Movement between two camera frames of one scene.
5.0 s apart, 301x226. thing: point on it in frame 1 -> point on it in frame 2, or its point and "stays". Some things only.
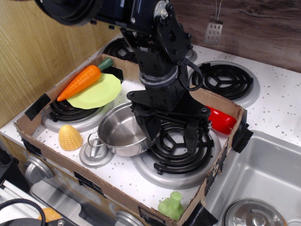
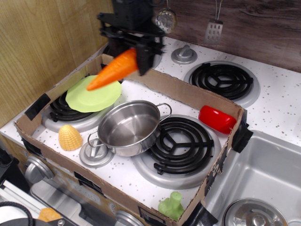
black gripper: (167, 93) -> (133, 21)
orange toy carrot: (83, 78) -> (124, 64)
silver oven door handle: (58, 200) stays
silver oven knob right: (124, 218) stays
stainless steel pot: (120, 132) stays
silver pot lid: (254, 212) stays
